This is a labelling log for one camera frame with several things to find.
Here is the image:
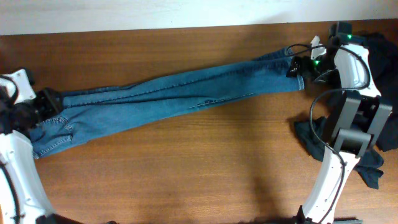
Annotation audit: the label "blue denim jeans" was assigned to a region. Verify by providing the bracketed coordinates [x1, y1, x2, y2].
[29, 48, 305, 159]

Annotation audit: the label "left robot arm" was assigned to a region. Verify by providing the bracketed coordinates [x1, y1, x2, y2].
[1, 68, 74, 224]

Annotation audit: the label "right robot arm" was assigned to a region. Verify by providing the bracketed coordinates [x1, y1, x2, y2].
[287, 22, 392, 223]

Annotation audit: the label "dark grey cloth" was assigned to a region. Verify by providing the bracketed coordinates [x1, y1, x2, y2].
[294, 120, 384, 190]

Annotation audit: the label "black garment with red trim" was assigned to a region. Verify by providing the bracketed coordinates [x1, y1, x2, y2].
[326, 30, 398, 152]

